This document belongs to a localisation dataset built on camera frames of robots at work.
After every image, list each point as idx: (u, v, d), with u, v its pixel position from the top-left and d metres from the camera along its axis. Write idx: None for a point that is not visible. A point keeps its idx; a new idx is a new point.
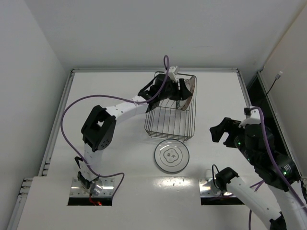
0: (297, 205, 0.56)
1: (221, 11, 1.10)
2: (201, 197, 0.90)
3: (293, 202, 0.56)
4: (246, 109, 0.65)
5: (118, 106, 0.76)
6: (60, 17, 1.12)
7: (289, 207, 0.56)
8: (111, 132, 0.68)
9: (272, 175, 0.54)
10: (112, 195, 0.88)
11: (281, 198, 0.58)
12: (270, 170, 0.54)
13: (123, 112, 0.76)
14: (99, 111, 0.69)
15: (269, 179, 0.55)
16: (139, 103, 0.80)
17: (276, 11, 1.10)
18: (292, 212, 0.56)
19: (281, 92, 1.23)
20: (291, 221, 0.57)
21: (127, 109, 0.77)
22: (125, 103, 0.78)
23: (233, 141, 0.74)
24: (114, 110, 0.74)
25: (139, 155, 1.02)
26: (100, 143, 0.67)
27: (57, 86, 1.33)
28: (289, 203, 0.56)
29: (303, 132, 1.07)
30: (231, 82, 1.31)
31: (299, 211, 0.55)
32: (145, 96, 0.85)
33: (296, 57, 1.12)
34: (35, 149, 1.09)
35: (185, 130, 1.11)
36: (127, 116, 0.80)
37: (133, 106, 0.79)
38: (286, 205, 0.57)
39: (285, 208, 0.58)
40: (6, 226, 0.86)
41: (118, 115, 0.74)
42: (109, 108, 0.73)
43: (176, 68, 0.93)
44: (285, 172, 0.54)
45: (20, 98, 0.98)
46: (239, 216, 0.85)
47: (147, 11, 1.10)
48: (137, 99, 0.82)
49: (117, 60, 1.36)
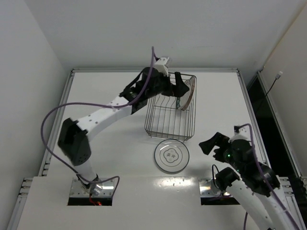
0: (279, 208, 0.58)
1: (221, 11, 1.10)
2: (201, 197, 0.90)
3: (274, 207, 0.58)
4: (236, 127, 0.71)
5: (92, 116, 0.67)
6: (59, 17, 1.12)
7: (273, 211, 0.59)
8: (85, 148, 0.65)
9: (254, 182, 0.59)
10: (111, 195, 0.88)
11: (266, 204, 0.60)
12: (253, 179, 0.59)
13: (99, 122, 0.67)
14: (69, 126, 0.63)
15: (253, 187, 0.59)
16: (118, 108, 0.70)
17: (276, 11, 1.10)
18: (277, 216, 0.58)
19: (281, 92, 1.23)
20: (278, 225, 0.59)
21: (103, 118, 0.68)
22: (101, 111, 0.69)
23: (223, 155, 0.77)
24: (87, 122, 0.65)
25: (139, 155, 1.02)
26: (77, 157, 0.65)
27: (57, 86, 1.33)
28: (273, 208, 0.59)
29: (303, 132, 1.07)
30: (231, 82, 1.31)
31: (283, 215, 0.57)
32: (128, 95, 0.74)
33: (295, 57, 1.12)
34: (35, 149, 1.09)
35: (185, 130, 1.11)
36: (105, 124, 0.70)
37: (110, 112, 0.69)
38: (271, 210, 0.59)
39: (271, 213, 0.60)
40: (6, 226, 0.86)
41: (92, 128, 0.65)
42: (80, 120, 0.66)
43: (168, 60, 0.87)
44: (264, 180, 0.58)
45: (19, 98, 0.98)
46: (239, 216, 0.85)
47: (146, 11, 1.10)
48: (117, 102, 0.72)
49: (117, 60, 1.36)
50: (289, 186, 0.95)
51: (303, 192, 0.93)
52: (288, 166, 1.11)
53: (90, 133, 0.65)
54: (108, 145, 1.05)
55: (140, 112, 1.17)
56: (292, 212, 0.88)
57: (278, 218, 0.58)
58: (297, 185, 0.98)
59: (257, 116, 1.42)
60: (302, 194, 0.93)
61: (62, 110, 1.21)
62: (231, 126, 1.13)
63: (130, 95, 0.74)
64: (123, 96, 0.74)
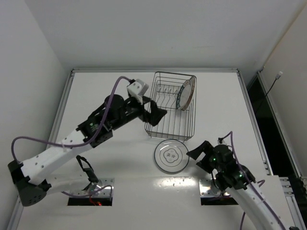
0: (257, 199, 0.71)
1: (221, 11, 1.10)
2: (201, 197, 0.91)
3: (253, 199, 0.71)
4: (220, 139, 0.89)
5: (40, 158, 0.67)
6: (59, 18, 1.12)
7: (253, 203, 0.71)
8: (31, 191, 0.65)
9: (233, 179, 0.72)
10: (111, 195, 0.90)
11: (247, 198, 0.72)
12: (232, 177, 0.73)
13: (45, 166, 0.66)
14: (13, 171, 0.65)
15: (232, 183, 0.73)
16: (68, 147, 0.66)
17: (275, 11, 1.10)
18: (257, 207, 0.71)
19: (281, 92, 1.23)
20: (258, 214, 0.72)
21: (52, 159, 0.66)
22: (52, 151, 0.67)
23: (209, 160, 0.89)
24: (32, 166, 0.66)
25: (139, 155, 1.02)
26: (28, 199, 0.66)
27: (57, 86, 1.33)
28: (252, 200, 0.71)
29: (303, 133, 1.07)
30: (231, 83, 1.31)
31: (261, 204, 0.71)
32: (87, 128, 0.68)
33: (295, 57, 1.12)
34: (35, 150, 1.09)
35: (185, 131, 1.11)
36: (55, 166, 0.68)
37: (61, 152, 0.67)
38: (251, 203, 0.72)
39: (253, 206, 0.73)
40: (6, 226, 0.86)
41: (38, 172, 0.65)
42: (26, 163, 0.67)
43: (143, 86, 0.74)
44: (240, 175, 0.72)
45: (19, 98, 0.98)
46: (239, 216, 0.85)
47: (146, 11, 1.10)
48: (71, 139, 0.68)
49: (117, 60, 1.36)
50: (289, 186, 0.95)
51: (303, 192, 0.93)
52: (287, 166, 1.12)
53: (38, 177, 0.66)
54: (108, 146, 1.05)
55: None
56: (292, 212, 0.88)
57: (259, 208, 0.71)
58: (297, 185, 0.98)
59: (257, 116, 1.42)
60: (302, 194, 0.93)
61: (62, 110, 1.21)
62: (231, 126, 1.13)
63: (88, 128, 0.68)
64: (82, 130, 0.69)
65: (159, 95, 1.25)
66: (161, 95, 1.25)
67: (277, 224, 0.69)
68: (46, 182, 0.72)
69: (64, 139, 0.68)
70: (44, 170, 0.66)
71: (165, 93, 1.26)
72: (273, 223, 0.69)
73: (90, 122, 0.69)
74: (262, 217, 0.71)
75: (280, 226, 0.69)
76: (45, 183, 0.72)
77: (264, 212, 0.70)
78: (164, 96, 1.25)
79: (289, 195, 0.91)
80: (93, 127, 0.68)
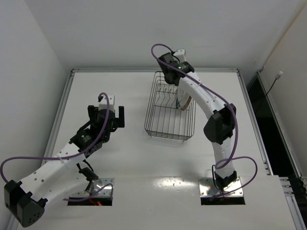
0: (195, 85, 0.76)
1: (220, 11, 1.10)
2: (201, 197, 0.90)
3: (191, 85, 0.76)
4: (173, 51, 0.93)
5: (38, 172, 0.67)
6: (60, 18, 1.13)
7: (192, 88, 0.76)
8: (34, 209, 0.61)
9: (174, 74, 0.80)
10: (111, 195, 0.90)
11: (187, 87, 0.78)
12: (172, 72, 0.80)
13: (45, 179, 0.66)
14: (11, 190, 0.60)
15: (173, 79, 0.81)
16: (66, 158, 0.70)
17: (275, 11, 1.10)
18: (195, 91, 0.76)
19: (282, 92, 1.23)
20: (197, 99, 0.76)
21: (50, 173, 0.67)
22: (49, 164, 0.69)
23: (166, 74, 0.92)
24: (32, 182, 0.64)
25: (139, 155, 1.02)
26: (28, 217, 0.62)
27: (57, 86, 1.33)
28: (190, 86, 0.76)
29: (303, 133, 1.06)
30: (231, 82, 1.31)
31: (198, 88, 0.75)
32: (79, 140, 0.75)
33: (296, 56, 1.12)
34: (36, 150, 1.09)
35: (185, 130, 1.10)
36: (55, 178, 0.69)
37: (59, 164, 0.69)
38: (191, 90, 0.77)
39: (193, 93, 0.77)
40: (7, 225, 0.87)
41: (38, 187, 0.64)
42: (24, 182, 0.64)
43: (114, 97, 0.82)
44: (180, 67, 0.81)
45: (19, 98, 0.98)
46: (239, 216, 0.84)
47: (147, 11, 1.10)
48: (67, 151, 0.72)
49: (118, 60, 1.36)
50: (289, 186, 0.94)
51: (303, 192, 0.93)
52: (288, 166, 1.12)
53: (37, 192, 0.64)
54: (109, 146, 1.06)
55: (140, 113, 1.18)
56: (292, 212, 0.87)
57: (196, 92, 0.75)
58: (297, 185, 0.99)
59: (257, 116, 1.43)
60: (302, 194, 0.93)
61: (62, 110, 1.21)
62: None
63: (81, 139, 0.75)
64: (74, 142, 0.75)
65: (159, 94, 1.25)
66: (161, 94, 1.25)
67: (212, 103, 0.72)
68: (41, 197, 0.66)
69: (59, 153, 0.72)
70: (42, 186, 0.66)
71: (165, 93, 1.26)
72: (209, 102, 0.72)
73: (81, 134, 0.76)
74: (200, 100, 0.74)
75: (216, 104, 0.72)
76: (41, 198, 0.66)
77: (200, 94, 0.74)
78: (164, 96, 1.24)
79: (290, 195, 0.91)
80: (85, 138, 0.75)
